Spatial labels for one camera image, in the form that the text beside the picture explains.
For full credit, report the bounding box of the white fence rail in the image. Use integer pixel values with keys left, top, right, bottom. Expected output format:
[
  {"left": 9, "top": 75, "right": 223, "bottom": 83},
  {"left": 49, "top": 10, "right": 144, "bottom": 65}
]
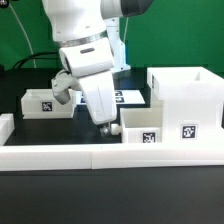
[
  {"left": 0, "top": 114, "right": 15, "bottom": 146},
  {"left": 0, "top": 143, "right": 224, "bottom": 171}
]

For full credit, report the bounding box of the white drawer box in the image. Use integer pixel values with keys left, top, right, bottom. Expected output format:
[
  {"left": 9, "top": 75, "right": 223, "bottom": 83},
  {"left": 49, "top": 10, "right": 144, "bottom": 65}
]
[
  {"left": 110, "top": 108, "right": 163, "bottom": 143},
  {"left": 21, "top": 89, "right": 76, "bottom": 119}
]

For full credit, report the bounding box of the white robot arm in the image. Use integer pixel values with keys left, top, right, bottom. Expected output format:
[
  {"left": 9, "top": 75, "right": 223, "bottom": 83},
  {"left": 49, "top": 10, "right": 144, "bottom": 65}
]
[{"left": 42, "top": 0, "right": 154, "bottom": 125}]

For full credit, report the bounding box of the white rear drawer box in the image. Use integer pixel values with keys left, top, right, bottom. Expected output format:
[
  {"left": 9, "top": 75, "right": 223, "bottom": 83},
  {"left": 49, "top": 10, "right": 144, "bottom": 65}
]
[{"left": 21, "top": 89, "right": 76, "bottom": 119}]

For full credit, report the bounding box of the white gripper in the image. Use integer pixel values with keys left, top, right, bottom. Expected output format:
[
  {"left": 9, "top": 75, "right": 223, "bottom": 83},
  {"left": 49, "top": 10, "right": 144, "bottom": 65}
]
[{"left": 78, "top": 70, "right": 117, "bottom": 136}]

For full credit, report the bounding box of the thin white cable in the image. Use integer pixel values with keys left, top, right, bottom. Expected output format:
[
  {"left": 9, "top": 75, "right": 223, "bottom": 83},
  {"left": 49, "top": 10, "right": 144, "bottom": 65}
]
[{"left": 7, "top": 2, "right": 38, "bottom": 69}]

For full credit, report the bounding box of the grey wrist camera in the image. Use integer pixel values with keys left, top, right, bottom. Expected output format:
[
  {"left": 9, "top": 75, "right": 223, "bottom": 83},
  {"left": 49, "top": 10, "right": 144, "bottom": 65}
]
[{"left": 51, "top": 70, "right": 80, "bottom": 105}]

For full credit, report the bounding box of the white drawer cabinet frame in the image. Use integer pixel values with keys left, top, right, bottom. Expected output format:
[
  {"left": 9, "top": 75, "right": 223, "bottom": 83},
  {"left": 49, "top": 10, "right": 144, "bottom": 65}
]
[{"left": 147, "top": 67, "right": 224, "bottom": 143}]

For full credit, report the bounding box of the white front fence rail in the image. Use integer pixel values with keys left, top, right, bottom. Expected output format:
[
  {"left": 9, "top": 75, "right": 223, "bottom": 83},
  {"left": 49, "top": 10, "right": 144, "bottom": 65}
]
[{"left": 0, "top": 143, "right": 224, "bottom": 171}]

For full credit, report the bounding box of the white left fence rail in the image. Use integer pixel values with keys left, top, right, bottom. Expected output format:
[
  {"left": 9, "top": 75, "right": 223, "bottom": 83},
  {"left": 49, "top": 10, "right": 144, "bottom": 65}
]
[{"left": 0, "top": 114, "right": 15, "bottom": 146}]

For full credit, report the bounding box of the black cable bundle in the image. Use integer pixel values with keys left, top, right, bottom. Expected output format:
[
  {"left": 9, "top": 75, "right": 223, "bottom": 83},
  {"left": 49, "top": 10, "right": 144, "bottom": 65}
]
[{"left": 12, "top": 50, "right": 61, "bottom": 70}]

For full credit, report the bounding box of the paper sheet with markers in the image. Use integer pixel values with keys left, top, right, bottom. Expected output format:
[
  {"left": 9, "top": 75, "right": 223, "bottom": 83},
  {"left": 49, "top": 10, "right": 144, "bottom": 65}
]
[{"left": 76, "top": 90, "right": 145, "bottom": 105}]

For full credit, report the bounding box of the white front drawer box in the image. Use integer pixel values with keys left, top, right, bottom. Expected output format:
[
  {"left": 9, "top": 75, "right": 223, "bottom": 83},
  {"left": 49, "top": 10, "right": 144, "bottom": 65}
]
[{"left": 110, "top": 108, "right": 163, "bottom": 143}]

